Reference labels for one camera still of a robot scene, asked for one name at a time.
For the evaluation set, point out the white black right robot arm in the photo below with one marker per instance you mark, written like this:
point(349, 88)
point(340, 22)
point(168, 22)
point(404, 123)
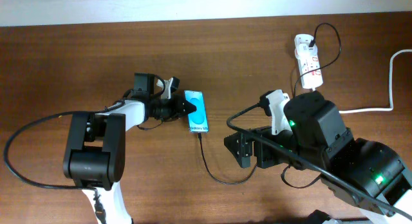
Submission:
point(308, 133)

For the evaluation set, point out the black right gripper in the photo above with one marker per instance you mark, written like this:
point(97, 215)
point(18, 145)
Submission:
point(243, 159)

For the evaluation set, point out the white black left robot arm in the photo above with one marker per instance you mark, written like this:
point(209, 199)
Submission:
point(96, 148)

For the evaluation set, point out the white power strip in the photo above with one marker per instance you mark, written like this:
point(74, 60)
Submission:
point(311, 76)

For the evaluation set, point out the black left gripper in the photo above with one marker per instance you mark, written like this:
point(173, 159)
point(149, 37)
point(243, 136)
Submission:
point(179, 102)

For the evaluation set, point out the blue screen Galaxy smartphone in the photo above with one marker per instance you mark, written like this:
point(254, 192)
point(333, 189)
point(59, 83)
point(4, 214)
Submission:
point(198, 119)

